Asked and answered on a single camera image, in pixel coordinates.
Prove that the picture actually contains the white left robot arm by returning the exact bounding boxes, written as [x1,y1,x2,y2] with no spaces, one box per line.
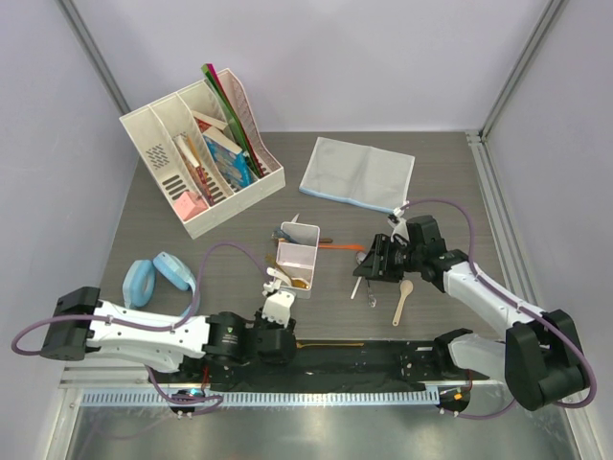
[41,287,297,382]

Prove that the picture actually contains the green plastic folder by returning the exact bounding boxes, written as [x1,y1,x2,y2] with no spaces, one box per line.
[201,63,263,178]

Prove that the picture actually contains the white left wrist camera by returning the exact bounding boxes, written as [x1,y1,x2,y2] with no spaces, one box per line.
[261,280,296,327]

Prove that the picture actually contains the blue plastic knife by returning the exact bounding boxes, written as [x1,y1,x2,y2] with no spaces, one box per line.
[271,228,296,243]

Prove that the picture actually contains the blue illustrated book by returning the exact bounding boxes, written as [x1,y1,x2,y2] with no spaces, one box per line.
[203,126,253,190]

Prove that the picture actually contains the orange plastic utensil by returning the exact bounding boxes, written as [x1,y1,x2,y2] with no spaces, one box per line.
[318,243,366,251]

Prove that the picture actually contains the silver metal spoon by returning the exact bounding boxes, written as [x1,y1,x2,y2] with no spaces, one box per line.
[356,251,377,308]

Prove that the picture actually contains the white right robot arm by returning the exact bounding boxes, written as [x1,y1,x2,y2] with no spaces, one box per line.
[353,215,590,411]

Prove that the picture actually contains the grey cloth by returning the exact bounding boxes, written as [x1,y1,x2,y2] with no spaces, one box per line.
[299,137,416,214]

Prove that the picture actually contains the white ceramic spoon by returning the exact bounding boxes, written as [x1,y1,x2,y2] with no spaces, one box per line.
[266,266,293,287]

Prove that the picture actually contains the white utensil container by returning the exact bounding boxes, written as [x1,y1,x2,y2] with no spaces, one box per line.
[276,221,320,299]

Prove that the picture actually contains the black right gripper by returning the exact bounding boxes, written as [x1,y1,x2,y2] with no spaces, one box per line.
[353,234,423,284]

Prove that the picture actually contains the white desktop file organizer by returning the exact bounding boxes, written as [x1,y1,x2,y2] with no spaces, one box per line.
[120,68,285,239]

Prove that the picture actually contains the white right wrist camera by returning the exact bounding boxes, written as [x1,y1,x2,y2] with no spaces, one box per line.
[387,206,409,242]

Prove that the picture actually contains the white chopstick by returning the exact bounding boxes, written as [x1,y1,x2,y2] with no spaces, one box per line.
[350,278,361,300]

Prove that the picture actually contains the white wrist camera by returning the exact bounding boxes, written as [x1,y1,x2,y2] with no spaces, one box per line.
[387,206,409,242]
[261,280,296,327]

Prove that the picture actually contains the light blue headphones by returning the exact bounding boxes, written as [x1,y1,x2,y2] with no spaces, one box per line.
[123,251,198,318]

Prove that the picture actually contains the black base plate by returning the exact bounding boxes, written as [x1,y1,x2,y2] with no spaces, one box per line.
[153,332,489,390]

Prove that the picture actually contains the pink box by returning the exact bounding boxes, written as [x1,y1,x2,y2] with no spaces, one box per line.
[173,191,209,221]

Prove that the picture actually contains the beige wooden spoon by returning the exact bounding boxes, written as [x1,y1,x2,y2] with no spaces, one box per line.
[392,280,414,327]

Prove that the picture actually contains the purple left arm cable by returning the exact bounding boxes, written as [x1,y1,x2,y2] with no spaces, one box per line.
[11,241,279,416]

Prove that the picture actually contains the red striped book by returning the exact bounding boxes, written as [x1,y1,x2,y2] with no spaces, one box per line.
[173,134,216,206]

